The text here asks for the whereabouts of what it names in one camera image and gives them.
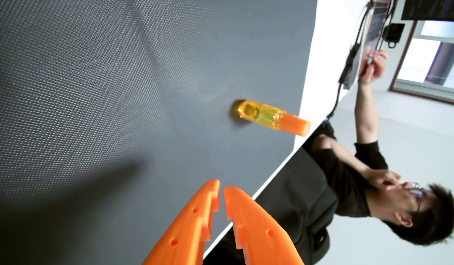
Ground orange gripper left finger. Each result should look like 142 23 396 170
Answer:
142 180 220 265

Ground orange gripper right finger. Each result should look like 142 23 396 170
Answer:
223 186 305 265

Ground yellow eyedrops bottle orange cap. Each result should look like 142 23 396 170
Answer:
237 99 311 137

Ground person's right hand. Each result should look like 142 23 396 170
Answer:
367 169 401 190

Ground person's left hand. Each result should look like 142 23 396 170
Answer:
358 50 389 85

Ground black chair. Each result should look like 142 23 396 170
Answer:
203 147 340 265

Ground person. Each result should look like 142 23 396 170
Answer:
303 122 454 246

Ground grey textured table mat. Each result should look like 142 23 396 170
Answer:
0 0 318 265

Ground person's glasses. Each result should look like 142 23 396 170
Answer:
407 181 427 214

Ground grey laptop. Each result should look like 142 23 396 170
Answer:
343 0 391 91

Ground brown framed window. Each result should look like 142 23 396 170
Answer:
389 20 454 107

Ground black power adapter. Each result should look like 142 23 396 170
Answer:
382 23 405 49

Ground black monitor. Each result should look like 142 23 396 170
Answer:
401 0 454 22

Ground black cable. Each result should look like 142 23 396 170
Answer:
326 2 375 119

